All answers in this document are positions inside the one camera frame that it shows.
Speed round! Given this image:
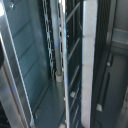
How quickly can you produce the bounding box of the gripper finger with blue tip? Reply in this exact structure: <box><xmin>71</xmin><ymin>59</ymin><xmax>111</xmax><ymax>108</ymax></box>
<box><xmin>0</xmin><ymin>43</ymin><xmax>5</xmax><ymax>69</ymax></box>

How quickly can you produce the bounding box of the grey box on rack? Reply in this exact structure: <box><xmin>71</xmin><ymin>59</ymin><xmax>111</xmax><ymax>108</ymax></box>
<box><xmin>33</xmin><ymin>0</ymin><xmax>128</xmax><ymax>128</ymax></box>

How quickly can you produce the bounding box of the black wire rack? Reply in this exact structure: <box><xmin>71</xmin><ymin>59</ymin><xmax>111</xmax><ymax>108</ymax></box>
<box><xmin>0</xmin><ymin>0</ymin><xmax>68</xmax><ymax>128</ymax></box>

